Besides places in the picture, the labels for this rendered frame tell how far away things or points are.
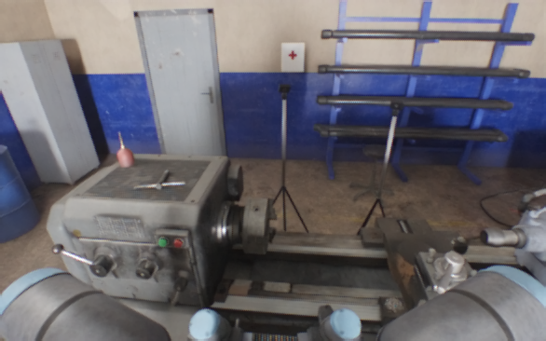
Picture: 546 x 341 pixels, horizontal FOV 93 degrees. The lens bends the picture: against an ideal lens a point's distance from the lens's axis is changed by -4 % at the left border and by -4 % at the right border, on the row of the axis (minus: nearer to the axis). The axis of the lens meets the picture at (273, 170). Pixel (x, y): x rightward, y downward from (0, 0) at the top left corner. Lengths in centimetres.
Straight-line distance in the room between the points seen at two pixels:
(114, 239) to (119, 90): 389
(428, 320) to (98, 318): 46
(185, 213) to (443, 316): 81
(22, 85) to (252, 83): 279
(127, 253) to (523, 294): 114
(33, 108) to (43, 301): 397
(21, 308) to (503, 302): 67
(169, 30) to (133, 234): 352
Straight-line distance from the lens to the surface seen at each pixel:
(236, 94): 418
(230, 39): 410
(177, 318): 135
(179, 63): 432
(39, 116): 440
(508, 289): 54
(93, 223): 120
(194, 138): 455
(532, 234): 157
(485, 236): 150
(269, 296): 134
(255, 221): 115
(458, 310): 48
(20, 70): 433
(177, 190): 112
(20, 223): 390
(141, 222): 108
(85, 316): 48
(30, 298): 54
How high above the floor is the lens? 189
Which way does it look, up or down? 28 degrees down
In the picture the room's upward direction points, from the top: 1 degrees counter-clockwise
